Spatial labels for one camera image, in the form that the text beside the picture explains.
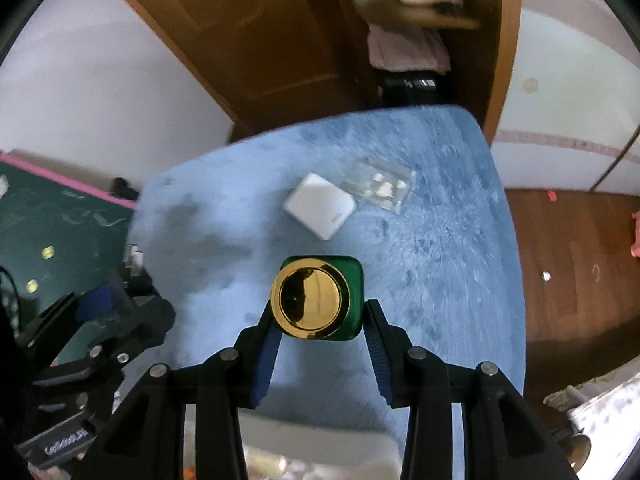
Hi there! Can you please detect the brown wooden wardrobe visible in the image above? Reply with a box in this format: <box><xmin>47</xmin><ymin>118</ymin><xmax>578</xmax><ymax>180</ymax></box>
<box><xmin>87</xmin><ymin>0</ymin><xmax>523</xmax><ymax>143</ymax></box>

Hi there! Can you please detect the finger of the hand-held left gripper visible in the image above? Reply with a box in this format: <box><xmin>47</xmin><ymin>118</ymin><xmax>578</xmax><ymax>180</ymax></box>
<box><xmin>75</xmin><ymin>282</ymin><xmax>123</xmax><ymax>323</ymax></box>
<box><xmin>117</xmin><ymin>272</ymin><xmax>177</xmax><ymax>356</ymax></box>

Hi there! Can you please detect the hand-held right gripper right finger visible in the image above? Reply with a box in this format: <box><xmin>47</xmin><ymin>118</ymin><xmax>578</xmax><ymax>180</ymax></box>
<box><xmin>364</xmin><ymin>299</ymin><xmax>576</xmax><ymax>480</ymax></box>

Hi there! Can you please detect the white square box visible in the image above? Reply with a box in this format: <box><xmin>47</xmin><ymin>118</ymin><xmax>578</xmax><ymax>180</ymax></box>
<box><xmin>284</xmin><ymin>172</ymin><xmax>357</xmax><ymax>241</ymax></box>

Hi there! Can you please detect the black easel knob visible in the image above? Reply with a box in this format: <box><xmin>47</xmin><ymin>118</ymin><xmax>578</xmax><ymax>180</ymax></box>
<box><xmin>112</xmin><ymin>177</ymin><xmax>139</xmax><ymax>202</ymax></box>

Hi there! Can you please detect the green chalkboard with pink frame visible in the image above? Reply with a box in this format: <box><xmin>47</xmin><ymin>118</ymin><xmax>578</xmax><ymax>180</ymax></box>
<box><xmin>0</xmin><ymin>152</ymin><xmax>138</xmax><ymax>321</ymax></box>

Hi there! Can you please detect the floral white cloth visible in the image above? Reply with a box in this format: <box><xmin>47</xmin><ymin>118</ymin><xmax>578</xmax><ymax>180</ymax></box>
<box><xmin>542</xmin><ymin>370</ymin><xmax>640</xmax><ymax>480</ymax></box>

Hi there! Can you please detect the dark bag in wardrobe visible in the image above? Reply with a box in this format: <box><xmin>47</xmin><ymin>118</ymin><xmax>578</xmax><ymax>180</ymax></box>
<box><xmin>382</xmin><ymin>72</ymin><xmax>441</xmax><ymax>106</ymax></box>

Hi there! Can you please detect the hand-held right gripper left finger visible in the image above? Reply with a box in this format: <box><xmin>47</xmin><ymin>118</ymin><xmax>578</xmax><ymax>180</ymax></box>
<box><xmin>102</xmin><ymin>320</ymin><xmax>283</xmax><ymax>480</ymax></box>

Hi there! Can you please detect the pink folded cloth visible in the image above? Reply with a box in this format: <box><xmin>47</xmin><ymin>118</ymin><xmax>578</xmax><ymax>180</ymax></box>
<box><xmin>367</xmin><ymin>25</ymin><xmax>451</xmax><ymax>73</ymax></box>

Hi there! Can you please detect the white plastic tray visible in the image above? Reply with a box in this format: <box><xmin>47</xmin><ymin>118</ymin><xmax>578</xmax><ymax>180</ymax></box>
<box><xmin>185</xmin><ymin>405</ymin><xmax>411</xmax><ymax>480</ymax></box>

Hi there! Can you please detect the clear plastic packaging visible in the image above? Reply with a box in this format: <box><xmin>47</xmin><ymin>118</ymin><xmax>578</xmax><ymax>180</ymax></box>
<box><xmin>342</xmin><ymin>156</ymin><xmax>418</xmax><ymax>213</ymax></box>

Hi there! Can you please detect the green bottle with gold cap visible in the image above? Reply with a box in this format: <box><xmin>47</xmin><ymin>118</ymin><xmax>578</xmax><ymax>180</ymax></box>
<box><xmin>270</xmin><ymin>255</ymin><xmax>364</xmax><ymax>343</ymax></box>

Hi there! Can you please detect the blue plush table cover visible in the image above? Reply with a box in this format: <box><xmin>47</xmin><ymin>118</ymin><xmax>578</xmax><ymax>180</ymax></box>
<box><xmin>122</xmin><ymin>105</ymin><xmax>526</xmax><ymax>433</ymax></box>

